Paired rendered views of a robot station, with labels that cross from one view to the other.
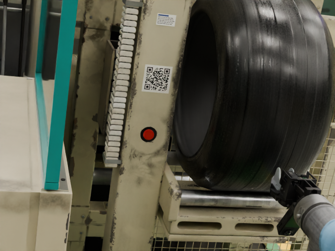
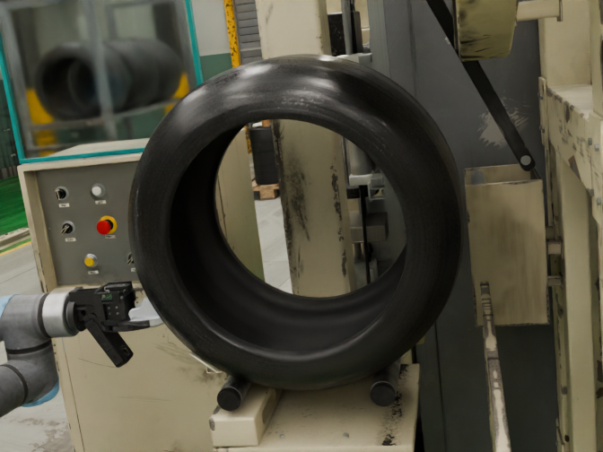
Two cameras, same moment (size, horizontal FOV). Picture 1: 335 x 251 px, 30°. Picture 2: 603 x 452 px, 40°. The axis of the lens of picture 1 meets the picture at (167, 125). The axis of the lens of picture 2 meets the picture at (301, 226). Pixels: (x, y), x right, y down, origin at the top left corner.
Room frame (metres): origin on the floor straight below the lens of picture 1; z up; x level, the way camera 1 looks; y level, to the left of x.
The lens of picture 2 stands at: (2.47, -1.53, 1.52)
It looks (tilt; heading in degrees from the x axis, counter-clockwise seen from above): 13 degrees down; 117
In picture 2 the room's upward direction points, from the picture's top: 7 degrees counter-clockwise
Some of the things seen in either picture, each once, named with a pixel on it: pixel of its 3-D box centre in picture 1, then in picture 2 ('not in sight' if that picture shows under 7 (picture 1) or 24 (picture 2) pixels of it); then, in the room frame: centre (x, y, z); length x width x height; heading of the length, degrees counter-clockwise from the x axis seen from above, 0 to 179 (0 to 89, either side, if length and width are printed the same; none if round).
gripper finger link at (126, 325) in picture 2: not in sight; (129, 323); (1.46, -0.35, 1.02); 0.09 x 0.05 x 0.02; 16
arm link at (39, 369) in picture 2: not in sight; (30, 372); (1.23, -0.41, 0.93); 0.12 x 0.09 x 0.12; 93
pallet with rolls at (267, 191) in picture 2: not in sight; (277, 152); (-1.55, 5.91, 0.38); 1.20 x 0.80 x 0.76; 103
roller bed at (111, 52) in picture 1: (132, 89); (504, 242); (2.08, 0.14, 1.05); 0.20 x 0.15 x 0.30; 106
